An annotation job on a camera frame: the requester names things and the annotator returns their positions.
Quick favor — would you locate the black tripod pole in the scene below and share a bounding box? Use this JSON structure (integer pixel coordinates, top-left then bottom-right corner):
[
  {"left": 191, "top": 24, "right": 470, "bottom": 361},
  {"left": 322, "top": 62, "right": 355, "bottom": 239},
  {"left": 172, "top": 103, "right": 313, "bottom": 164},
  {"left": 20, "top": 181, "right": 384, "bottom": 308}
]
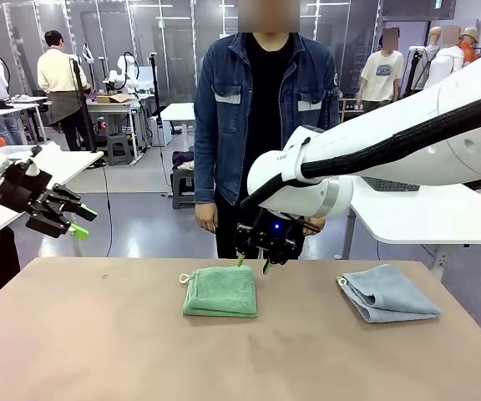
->
[{"left": 69, "top": 57, "right": 98, "bottom": 154}]

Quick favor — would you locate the person in denim jacket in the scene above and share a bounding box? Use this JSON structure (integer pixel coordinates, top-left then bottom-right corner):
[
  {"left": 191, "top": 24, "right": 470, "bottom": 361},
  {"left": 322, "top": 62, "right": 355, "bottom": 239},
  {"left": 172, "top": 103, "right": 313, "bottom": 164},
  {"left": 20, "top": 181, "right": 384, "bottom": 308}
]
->
[{"left": 193, "top": 0, "right": 344, "bottom": 260}]

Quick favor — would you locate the mannequin in white top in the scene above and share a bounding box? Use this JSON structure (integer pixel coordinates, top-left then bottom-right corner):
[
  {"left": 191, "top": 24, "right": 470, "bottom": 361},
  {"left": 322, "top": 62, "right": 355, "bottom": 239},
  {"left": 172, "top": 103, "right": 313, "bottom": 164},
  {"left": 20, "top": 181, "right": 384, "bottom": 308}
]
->
[{"left": 423, "top": 24, "right": 466, "bottom": 91}]

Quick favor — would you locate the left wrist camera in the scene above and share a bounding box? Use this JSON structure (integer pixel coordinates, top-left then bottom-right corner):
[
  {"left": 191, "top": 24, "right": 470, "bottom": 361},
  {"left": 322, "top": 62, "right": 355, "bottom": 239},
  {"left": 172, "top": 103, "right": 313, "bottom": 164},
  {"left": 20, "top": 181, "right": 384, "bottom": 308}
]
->
[{"left": 25, "top": 145, "right": 43, "bottom": 176}]

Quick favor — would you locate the person in white printed t-shirt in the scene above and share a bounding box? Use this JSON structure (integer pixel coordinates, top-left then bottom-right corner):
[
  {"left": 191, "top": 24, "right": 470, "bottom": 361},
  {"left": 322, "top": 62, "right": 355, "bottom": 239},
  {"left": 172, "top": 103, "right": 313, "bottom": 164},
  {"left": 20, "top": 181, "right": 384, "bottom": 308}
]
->
[{"left": 356, "top": 28, "right": 404, "bottom": 113}]

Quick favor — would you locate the pile of dark clothes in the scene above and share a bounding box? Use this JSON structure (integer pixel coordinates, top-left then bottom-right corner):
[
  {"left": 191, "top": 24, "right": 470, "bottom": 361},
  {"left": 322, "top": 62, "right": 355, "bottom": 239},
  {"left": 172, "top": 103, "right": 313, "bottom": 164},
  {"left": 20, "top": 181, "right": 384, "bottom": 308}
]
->
[{"left": 171, "top": 150, "right": 195, "bottom": 171}]

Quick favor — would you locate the grey plastic stool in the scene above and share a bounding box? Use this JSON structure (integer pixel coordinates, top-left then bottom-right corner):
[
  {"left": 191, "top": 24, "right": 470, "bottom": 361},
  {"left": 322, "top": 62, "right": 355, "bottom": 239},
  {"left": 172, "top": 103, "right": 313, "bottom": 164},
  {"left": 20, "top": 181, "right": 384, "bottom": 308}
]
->
[
  {"left": 171, "top": 168, "right": 196, "bottom": 211},
  {"left": 105, "top": 133, "right": 135, "bottom": 167}
]

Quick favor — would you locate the black pole on white base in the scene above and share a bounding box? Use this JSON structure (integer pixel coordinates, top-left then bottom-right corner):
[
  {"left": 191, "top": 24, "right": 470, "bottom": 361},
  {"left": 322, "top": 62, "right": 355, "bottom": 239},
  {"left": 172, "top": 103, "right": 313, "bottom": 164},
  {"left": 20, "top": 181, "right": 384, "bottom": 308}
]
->
[{"left": 148, "top": 52, "right": 166, "bottom": 147}]

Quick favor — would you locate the green towel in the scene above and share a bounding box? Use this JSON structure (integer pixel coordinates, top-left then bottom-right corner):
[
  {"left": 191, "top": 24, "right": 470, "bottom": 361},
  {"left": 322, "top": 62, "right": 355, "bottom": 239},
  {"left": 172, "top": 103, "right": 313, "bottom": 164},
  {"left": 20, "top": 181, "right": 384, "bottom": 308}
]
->
[{"left": 179, "top": 263, "right": 259, "bottom": 318}]

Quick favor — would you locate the person in cream shirt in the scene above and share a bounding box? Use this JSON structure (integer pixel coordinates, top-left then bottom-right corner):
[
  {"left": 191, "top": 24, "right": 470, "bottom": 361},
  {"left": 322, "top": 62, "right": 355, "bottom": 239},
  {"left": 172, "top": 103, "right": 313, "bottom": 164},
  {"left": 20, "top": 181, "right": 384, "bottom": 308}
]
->
[{"left": 37, "top": 29, "right": 94, "bottom": 152}]

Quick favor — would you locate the person's right hand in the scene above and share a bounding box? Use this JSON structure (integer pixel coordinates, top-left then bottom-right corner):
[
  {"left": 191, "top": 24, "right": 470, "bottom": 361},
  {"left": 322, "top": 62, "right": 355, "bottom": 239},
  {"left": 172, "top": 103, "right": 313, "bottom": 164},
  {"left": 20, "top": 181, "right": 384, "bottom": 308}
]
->
[{"left": 194, "top": 203, "right": 219, "bottom": 233}]

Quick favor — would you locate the person's right forearm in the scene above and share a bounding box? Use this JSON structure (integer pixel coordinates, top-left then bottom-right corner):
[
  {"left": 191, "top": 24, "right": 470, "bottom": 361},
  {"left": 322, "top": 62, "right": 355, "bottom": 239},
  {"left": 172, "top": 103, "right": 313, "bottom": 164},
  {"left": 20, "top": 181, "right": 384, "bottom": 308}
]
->
[{"left": 193, "top": 141, "right": 225, "bottom": 206}]

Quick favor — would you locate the open cardboard box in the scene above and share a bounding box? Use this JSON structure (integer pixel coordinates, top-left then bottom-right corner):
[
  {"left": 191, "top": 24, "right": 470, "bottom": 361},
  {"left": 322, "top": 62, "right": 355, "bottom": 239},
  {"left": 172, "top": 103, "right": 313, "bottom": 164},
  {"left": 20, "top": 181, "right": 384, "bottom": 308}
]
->
[{"left": 95, "top": 93, "right": 136, "bottom": 105}]

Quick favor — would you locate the light blue towel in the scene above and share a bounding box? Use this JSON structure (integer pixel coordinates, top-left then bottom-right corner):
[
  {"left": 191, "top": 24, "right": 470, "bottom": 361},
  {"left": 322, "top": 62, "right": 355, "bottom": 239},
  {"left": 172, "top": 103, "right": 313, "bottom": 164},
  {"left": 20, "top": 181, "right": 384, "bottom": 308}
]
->
[{"left": 335, "top": 263, "right": 441, "bottom": 324}]

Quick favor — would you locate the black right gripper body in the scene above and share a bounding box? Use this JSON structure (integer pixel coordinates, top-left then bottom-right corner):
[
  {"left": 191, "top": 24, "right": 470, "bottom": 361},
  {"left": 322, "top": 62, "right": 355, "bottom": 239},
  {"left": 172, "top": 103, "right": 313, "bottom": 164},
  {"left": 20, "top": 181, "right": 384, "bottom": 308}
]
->
[{"left": 252, "top": 211, "right": 304, "bottom": 247}]

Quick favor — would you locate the black keyboard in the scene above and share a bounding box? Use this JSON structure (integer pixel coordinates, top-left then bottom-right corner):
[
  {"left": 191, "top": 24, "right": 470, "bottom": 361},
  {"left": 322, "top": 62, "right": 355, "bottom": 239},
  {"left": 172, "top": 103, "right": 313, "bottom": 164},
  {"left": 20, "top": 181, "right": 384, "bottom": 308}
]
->
[{"left": 361, "top": 175, "right": 421, "bottom": 193}]

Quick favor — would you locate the person's left hand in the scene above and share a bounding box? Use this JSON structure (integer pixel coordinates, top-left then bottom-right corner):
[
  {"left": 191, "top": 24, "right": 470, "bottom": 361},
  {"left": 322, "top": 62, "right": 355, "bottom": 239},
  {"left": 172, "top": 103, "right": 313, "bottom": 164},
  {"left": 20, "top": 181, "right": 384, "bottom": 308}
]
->
[{"left": 302, "top": 219, "right": 327, "bottom": 235}]

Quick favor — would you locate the white background table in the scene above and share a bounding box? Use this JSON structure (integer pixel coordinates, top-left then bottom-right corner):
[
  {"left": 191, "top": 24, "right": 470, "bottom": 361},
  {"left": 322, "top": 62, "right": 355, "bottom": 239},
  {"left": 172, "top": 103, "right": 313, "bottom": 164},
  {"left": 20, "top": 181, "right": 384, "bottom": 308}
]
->
[{"left": 159, "top": 102, "right": 195, "bottom": 135}]

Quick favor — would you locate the mannequin with hat, orange top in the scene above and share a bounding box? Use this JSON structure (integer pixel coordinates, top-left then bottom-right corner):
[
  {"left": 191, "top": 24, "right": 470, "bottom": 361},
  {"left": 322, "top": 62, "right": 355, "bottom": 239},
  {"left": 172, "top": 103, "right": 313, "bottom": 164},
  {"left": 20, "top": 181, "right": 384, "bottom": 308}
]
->
[{"left": 459, "top": 27, "right": 481, "bottom": 63}]

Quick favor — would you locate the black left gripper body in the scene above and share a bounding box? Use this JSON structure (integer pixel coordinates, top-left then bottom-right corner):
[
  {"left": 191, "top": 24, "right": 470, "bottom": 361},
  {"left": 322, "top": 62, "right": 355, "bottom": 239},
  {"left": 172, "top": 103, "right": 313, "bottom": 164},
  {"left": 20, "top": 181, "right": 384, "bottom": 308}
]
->
[{"left": 0, "top": 161, "right": 53, "bottom": 214}]

